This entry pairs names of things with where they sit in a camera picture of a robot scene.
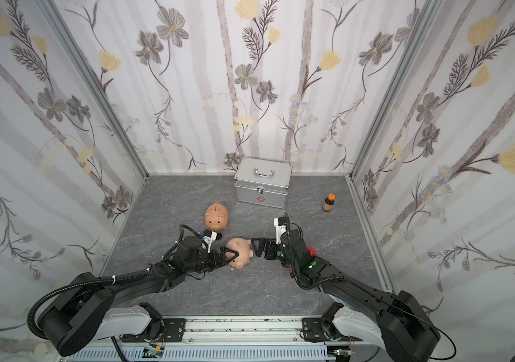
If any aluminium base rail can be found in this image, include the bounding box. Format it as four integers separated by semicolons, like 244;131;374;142
53;315;435;362

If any silver aluminium first aid case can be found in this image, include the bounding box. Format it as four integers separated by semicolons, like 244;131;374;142
234;158;293;209

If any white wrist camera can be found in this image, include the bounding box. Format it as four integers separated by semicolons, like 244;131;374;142
199;229;219;252
273;217;287;245

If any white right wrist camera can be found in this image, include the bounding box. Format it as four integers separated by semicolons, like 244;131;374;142
273;217;287;245

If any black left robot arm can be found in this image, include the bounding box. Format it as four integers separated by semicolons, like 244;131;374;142
27;224;239;357

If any pink piggy bank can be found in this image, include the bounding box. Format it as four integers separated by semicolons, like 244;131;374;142
205;203;230;232
226;238;254;269

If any small brown orange-capped bottle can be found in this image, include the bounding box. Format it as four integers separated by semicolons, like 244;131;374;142
323;194;336;212

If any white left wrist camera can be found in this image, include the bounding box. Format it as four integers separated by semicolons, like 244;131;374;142
199;229;219;252

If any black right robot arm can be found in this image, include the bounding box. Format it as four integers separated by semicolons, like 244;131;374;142
251;214;457;361

